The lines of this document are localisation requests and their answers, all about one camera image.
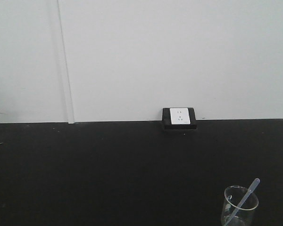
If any white wall trim strip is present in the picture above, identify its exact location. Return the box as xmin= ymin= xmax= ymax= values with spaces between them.
xmin=57 ymin=0 xmax=75 ymax=124

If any black socket housing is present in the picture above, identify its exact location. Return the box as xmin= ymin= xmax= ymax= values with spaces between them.
xmin=162 ymin=108 xmax=197 ymax=131

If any clear plastic pipette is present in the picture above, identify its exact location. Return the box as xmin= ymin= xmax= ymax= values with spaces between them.
xmin=223 ymin=178 xmax=261 ymax=226

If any clear glass beaker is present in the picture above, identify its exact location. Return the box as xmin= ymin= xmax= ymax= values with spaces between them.
xmin=220 ymin=186 xmax=259 ymax=226

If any white wall power socket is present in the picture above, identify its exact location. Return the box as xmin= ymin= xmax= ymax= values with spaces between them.
xmin=169 ymin=108 xmax=191 ymax=125

